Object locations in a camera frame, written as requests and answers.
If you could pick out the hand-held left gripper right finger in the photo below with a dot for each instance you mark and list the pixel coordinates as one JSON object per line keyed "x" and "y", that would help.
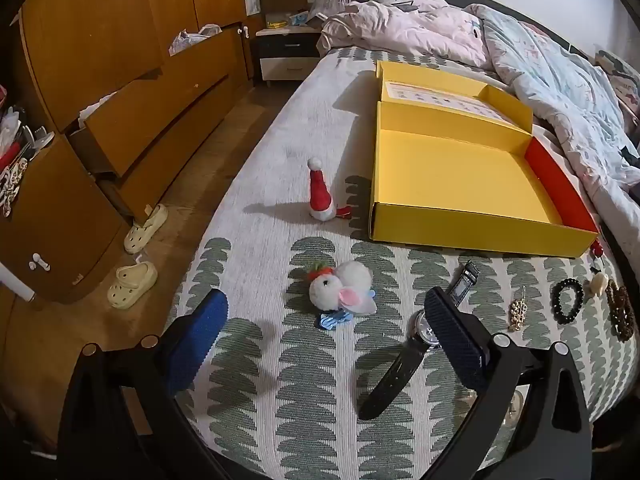
{"x": 452, "y": 340}

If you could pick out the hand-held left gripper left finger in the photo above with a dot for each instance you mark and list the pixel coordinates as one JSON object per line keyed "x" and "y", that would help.
{"x": 197, "y": 340}

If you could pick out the white plush bunny hair clip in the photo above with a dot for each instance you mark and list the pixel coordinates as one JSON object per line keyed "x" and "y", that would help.
{"x": 332, "y": 287}

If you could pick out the yellow cardboard box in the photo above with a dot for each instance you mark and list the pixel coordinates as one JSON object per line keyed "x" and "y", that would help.
{"x": 450, "y": 175}

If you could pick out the santa hat hair clip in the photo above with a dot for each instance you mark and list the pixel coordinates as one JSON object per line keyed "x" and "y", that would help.
{"x": 319, "y": 192}

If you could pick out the black wrist watch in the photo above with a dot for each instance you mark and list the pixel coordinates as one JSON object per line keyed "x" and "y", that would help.
{"x": 395, "y": 370}

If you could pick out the gold leaf brooch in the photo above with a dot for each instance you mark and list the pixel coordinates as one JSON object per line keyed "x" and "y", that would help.
{"x": 517, "y": 312}

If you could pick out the cream clog slipper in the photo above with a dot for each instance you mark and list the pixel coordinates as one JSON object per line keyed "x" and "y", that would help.
{"x": 131, "y": 285}
{"x": 145, "y": 227}

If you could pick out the leaf pattern bed sheet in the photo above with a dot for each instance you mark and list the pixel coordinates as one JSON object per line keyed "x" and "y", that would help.
{"x": 300, "y": 385}

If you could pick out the white plastic bag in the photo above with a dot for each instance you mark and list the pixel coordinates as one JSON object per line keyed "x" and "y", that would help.
{"x": 192, "y": 40}

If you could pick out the wooden nightstand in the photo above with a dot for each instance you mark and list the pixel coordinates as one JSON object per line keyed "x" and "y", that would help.
{"x": 287, "y": 52}

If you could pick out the floral pillow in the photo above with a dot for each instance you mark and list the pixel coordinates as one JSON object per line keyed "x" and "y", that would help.
{"x": 622, "y": 80}

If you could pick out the pink quilt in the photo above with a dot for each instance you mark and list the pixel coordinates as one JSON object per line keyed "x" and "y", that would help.
{"x": 400, "y": 30}

